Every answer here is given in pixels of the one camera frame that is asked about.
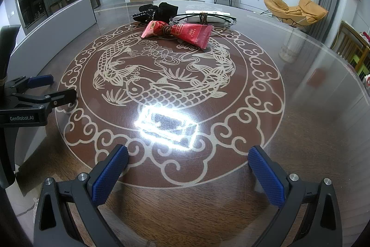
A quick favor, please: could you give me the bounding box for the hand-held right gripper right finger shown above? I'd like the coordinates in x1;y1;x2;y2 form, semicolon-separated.
248;146;343;247

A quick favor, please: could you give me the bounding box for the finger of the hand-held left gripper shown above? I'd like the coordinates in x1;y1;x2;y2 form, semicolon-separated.
4;75;55;95
0;90;78;113

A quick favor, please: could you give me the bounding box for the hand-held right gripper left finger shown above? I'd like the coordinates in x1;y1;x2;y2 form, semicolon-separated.
33;144;130;247

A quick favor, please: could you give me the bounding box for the brown patterned glass desktop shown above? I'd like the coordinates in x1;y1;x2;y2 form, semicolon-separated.
0;0;370;247

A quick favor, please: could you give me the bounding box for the dark curved object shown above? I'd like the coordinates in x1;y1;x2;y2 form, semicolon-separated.
0;25;21;188

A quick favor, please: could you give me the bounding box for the grey panel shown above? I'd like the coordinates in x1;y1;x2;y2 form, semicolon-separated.
10;0;97;77

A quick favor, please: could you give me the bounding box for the dark glass sliding door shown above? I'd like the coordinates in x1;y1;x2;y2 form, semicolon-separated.
17;0;67;30

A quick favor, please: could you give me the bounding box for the black white patterned hair band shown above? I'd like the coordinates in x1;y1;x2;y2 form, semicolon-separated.
131;10;158;22

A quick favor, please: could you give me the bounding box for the black cloth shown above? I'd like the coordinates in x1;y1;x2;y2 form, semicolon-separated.
139;4;159;14
153;2;178;22

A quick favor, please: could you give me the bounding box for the red snack packet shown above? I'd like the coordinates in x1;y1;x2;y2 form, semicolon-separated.
141;20;214;49

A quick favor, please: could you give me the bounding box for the wooden chair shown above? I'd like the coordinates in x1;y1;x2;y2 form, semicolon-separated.
332;21;370;74

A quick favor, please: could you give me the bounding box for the white flat box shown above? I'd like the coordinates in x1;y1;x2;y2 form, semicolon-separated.
185;10;232;25

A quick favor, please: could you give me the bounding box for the orange lounge chair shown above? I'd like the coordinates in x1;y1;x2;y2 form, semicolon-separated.
264;0;299;17
285;0;328;30

